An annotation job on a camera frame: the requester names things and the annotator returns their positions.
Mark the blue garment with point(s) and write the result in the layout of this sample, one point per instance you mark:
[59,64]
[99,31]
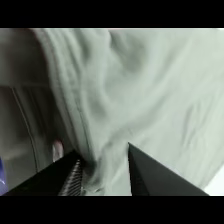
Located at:
[2,176]

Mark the olive green shirt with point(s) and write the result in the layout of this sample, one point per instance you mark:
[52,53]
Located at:
[143,86]

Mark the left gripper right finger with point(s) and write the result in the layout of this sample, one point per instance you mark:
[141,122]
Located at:
[153,176]

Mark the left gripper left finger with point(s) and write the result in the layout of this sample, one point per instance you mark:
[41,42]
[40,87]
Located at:
[53,180]

